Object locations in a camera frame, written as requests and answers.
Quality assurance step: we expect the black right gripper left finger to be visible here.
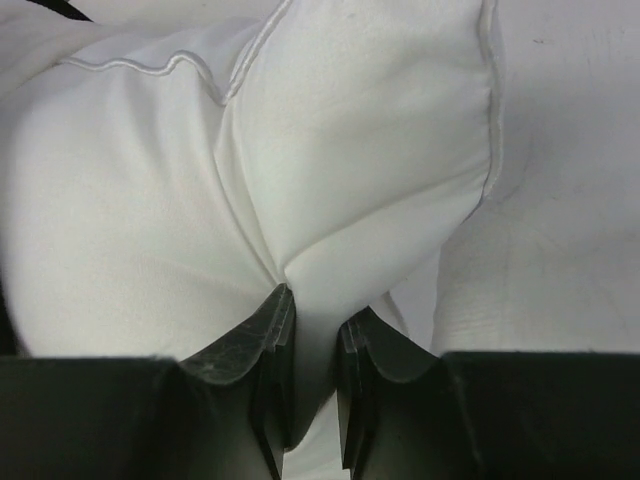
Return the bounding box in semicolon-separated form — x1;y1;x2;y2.
181;284;295;479

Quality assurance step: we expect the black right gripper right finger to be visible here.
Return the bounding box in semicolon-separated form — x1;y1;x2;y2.
337;308;445;473

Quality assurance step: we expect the white pillow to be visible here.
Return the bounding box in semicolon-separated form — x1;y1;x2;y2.
1;1;501;479

